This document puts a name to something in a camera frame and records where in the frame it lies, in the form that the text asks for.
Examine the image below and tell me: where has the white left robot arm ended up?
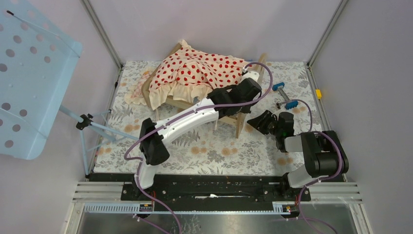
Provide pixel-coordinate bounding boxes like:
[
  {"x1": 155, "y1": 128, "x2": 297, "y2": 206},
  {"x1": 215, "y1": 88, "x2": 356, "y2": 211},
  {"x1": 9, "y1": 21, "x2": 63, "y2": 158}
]
[{"x1": 132, "y1": 70, "x2": 262, "y2": 200}]

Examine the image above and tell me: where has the checkered ruffled pillow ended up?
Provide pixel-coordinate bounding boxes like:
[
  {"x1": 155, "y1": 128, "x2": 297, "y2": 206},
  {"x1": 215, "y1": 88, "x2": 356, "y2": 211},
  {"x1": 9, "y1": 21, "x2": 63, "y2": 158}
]
[{"x1": 124, "y1": 66, "x2": 155, "y2": 106}]

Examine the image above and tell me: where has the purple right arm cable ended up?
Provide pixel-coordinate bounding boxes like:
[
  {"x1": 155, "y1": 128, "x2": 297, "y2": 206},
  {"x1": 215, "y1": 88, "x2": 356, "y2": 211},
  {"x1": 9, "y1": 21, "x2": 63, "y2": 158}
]
[{"x1": 277, "y1": 98, "x2": 343, "y2": 234}]

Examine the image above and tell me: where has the blue dumbbell toy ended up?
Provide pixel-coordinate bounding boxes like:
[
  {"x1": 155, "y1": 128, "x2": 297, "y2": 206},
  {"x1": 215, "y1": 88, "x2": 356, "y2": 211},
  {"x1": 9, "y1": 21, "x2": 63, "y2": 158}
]
[{"x1": 272, "y1": 82, "x2": 298, "y2": 110}]

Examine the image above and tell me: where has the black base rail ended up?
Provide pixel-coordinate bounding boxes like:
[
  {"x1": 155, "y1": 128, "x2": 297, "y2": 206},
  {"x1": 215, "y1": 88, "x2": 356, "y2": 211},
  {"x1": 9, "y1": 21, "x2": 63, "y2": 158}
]
[{"x1": 88, "y1": 173, "x2": 311, "y2": 213}]

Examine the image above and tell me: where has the grey cable duct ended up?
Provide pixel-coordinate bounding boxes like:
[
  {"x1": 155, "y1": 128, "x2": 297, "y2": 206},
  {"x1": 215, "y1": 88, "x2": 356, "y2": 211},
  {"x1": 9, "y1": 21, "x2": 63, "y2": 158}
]
[{"x1": 84, "y1": 203, "x2": 291, "y2": 215}]

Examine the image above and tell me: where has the yellow clip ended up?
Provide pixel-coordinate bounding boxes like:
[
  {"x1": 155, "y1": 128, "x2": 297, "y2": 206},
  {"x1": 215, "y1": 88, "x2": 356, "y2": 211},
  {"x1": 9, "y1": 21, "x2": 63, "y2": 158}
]
[{"x1": 316, "y1": 89, "x2": 322, "y2": 100}]

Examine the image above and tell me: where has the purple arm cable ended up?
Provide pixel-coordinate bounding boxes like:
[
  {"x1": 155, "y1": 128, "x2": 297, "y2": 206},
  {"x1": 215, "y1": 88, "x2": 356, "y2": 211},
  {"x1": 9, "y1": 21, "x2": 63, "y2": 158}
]
[
  {"x1": 277, "y1": 98, "x2": 343, "y2": 234},
  {"x1": 124, "y1": 61, "x2": 274, "y2": 234}
]

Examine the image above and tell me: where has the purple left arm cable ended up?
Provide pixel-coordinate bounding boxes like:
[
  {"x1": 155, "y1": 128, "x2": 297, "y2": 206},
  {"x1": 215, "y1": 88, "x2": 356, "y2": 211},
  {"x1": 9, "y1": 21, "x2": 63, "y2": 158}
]
[{"x1": 124, "y1": 61, "x2": 274, "y2": 234}]

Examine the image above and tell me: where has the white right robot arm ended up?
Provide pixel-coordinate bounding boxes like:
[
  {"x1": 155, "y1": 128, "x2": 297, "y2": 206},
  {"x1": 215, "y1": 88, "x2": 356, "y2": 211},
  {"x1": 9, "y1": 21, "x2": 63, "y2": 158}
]
[{"x1": 247, "y1": 110, "x2": 349, "y2": 201}]

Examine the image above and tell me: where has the blue perforated music stand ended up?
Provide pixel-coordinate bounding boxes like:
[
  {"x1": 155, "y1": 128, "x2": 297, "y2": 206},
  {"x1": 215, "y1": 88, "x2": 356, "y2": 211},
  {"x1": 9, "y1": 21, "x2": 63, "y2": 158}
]
[{"x1": 0, "y1": 0, "x2": 128, "y2": 160}]

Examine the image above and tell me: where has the floral table mat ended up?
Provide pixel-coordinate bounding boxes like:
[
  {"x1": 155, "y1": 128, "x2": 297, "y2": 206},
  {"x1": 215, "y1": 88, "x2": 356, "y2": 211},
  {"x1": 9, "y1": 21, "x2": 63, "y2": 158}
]
[{"x1": 109, "y1": 61, "x2": 322, "y2": 176}]

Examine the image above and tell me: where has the red strawberry print duvet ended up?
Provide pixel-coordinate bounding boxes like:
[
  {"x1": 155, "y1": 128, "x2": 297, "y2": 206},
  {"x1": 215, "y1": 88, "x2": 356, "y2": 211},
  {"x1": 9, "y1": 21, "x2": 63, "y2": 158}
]
[{"x1": 149, "y1": 40, "x2": 247, "y2": 110}]

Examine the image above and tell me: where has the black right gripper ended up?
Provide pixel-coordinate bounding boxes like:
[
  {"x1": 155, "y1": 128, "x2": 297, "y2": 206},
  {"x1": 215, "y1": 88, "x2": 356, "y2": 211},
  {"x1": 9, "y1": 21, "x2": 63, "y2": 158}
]
[{"x1": 246, "y1": 110, "x2": 282, "y2": 137}]

